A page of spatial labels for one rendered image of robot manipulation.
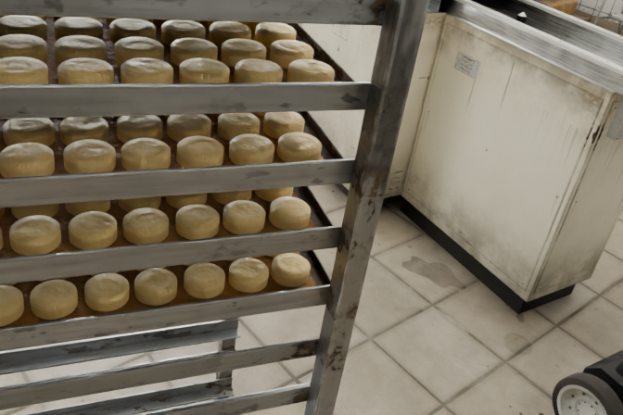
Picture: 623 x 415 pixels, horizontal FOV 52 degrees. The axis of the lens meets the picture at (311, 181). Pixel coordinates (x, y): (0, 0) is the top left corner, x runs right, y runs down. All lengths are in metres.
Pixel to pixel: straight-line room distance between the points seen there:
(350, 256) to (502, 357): 1.45
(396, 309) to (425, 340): 0.15
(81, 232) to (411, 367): 1.43
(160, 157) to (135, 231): 0.09
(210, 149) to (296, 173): 0.09
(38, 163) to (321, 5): 0.31
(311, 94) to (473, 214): 1.72
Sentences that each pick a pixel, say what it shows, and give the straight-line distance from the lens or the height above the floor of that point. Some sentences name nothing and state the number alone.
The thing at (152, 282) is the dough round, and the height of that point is 0.88.
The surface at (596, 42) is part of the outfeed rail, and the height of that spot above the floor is 0.86.
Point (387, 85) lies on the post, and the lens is 0.63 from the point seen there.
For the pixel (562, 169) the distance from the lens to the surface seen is 2.03.
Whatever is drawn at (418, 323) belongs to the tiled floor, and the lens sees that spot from 2.14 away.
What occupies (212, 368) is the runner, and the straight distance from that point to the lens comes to 0.83.
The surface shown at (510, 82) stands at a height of 0.73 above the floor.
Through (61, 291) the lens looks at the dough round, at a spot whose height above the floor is 0.88.
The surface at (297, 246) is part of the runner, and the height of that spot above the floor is 0.95.
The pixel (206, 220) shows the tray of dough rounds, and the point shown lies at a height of 0.97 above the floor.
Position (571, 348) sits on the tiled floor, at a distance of 2.29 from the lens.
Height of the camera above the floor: 1.39
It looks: 30 degrees down
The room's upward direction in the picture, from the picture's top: 9 degrees clockwise
